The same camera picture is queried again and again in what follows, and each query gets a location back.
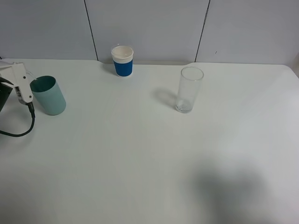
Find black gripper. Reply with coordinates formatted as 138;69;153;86
0;77;13;112

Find clear water bottle green label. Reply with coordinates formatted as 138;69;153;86
26;70;37;82

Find teal green plastic cup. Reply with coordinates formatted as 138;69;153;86
30;76;66;116

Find white cup blue sleeve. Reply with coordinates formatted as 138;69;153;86
111;45;134;77

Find tall clear drinking glass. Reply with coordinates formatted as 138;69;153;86
176;66;204;113

